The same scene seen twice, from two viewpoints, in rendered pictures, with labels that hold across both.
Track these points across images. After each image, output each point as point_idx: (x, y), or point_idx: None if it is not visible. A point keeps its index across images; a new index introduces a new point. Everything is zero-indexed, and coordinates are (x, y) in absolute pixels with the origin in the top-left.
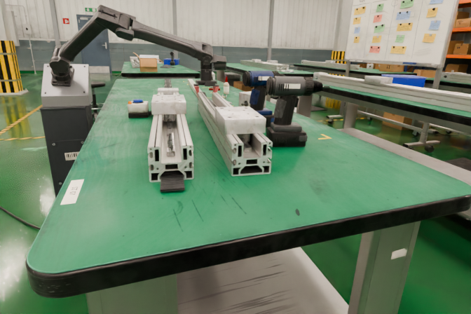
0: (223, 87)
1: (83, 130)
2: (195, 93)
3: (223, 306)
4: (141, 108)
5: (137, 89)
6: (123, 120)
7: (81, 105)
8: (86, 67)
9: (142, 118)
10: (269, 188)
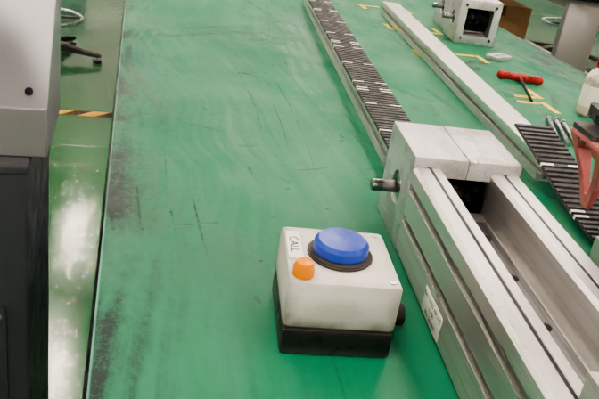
0: (585, 91)
1: (4, 264)
2: (471, 104)
3: None
4: (367, 312)
5: (219, 37)
6: (258, 384)
7: (10, 154)
8: None
9: (363, 372)
10: None
